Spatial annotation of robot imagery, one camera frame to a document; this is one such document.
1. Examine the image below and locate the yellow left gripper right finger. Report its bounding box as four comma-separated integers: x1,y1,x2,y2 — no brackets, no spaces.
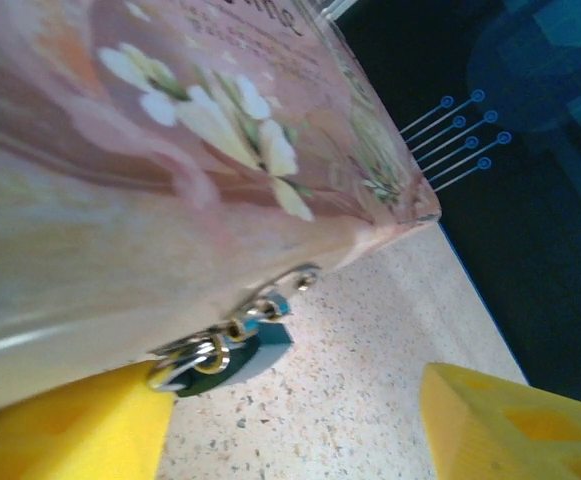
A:
419,363,581,480

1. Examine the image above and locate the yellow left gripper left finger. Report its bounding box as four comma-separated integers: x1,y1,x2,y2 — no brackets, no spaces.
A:
0,360,176,480

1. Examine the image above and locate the silver key with ring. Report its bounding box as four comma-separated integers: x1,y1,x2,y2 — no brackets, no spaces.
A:
147,333,232,392

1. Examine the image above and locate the teal padlock with steel shackle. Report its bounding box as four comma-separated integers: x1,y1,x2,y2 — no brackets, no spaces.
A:
174,292,294,399

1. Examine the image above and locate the pink floral tin box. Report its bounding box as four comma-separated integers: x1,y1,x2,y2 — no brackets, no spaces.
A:
0,0,442,419

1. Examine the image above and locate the blue translucent plastic stool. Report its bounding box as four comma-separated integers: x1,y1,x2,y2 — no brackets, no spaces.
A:
467,0,581,236

